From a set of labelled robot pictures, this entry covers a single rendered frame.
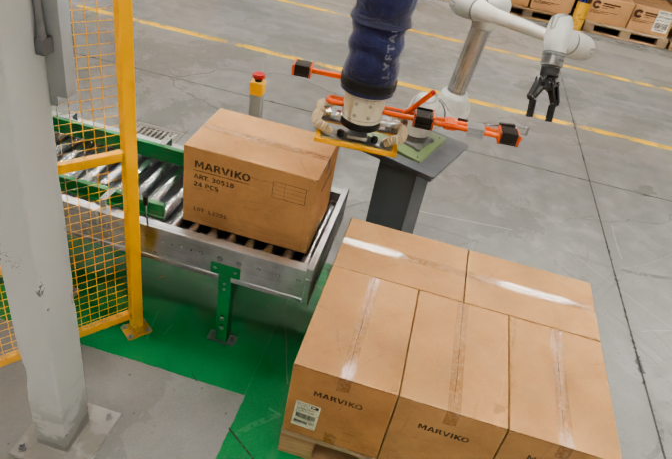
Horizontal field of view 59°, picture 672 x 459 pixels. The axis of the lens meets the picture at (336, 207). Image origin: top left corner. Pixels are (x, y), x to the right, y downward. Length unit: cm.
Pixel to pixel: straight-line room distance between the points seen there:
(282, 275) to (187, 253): 44
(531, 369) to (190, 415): 143
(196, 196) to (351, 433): 120
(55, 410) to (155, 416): 46
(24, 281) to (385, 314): 134
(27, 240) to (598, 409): 205
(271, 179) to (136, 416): 115
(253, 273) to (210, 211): 35
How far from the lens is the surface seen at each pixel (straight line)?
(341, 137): 242
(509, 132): 251
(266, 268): 261
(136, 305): 294
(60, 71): 177
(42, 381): 241
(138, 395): 285
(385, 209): 347
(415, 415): 232
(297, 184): 251
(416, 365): 236
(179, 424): 275
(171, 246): 275
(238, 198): 265
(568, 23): 265
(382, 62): 230
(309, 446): 261
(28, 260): 199
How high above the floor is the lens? 226
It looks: 34 degrees down
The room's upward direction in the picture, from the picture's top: 11 degrees clockwise
